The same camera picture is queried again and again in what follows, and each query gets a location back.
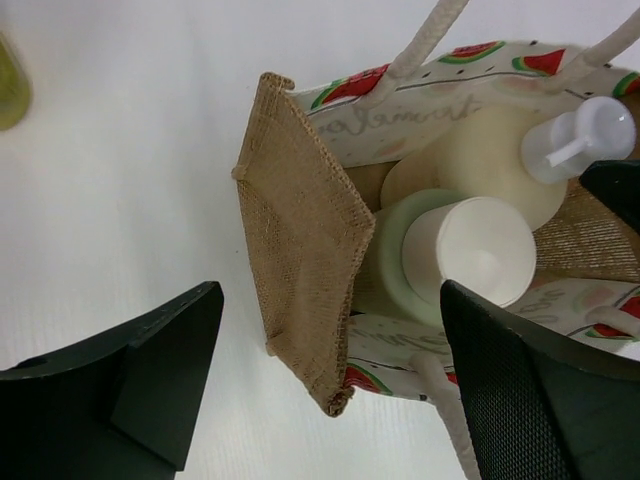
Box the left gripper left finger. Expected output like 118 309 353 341
1 281 223 479

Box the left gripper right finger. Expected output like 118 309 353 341
440 281 639 479

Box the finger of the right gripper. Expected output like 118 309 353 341
579 159 640 228

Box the cream pump lotion bottle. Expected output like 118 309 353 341
381 96 637 230

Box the jute watermelon canvas bag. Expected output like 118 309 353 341
233 1 639 479

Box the yellow dish soap bottle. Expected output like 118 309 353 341
0 34 32 131

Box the pale green white-capped bottle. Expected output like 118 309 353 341
354 189 536 327

